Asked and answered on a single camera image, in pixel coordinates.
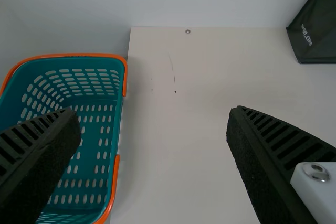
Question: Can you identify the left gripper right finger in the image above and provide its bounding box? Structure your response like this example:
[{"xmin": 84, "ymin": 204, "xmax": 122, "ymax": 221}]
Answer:
[{"xmin": 226, "ymin": 105, "xmax": 336, "ymax": 224}]

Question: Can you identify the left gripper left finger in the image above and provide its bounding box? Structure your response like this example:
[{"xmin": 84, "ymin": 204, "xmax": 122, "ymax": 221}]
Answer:
[{"xmin": 0, "ymin": 106, "xmax": 82, "ymax": 224}]

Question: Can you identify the teal shopping basket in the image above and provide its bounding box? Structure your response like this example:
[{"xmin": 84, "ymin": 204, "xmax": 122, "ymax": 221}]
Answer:
[{"xmin": 0, "ymin": 54, "xmax": 129, "ymax": 224}]

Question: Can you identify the dark grey bag with straps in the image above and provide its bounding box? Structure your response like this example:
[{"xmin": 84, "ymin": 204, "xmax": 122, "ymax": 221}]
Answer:
[{"xmin": 286, "ymin": 0, "xmax": 336, "ymax": 65}]

